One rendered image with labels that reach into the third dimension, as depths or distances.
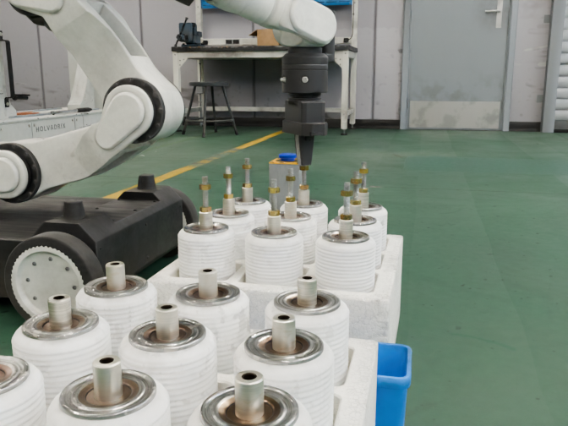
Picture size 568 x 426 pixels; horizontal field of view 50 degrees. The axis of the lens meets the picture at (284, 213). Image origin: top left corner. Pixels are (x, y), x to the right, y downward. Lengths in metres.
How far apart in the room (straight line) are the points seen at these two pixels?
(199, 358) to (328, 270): 0.40
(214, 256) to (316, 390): 0.47
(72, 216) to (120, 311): 0.62
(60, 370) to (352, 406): 0.29
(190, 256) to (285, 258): 0.16
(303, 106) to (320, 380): 0.68
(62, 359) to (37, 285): 0.69
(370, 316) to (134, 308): 0.36
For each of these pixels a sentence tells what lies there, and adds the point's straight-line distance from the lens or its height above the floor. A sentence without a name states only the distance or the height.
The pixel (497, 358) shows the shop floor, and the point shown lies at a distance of 1.20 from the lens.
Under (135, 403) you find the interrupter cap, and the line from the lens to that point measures 0.51.
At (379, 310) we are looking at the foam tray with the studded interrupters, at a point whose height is 0.16.
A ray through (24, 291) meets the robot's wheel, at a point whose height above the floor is 0.08.
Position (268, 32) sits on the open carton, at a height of 0.89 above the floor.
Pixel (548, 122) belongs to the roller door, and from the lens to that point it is 6.08.
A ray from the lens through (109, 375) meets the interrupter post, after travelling 0.51.
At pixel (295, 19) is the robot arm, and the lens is 1.11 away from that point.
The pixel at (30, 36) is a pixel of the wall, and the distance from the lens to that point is 7.39.
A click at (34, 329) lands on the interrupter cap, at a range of 0.67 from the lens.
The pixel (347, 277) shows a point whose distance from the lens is 0.95.
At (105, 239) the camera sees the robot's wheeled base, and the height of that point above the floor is 0.17.
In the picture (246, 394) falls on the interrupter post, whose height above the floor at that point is 0.27.
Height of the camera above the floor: 0.50
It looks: 13 degrees down
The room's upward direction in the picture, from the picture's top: straight up
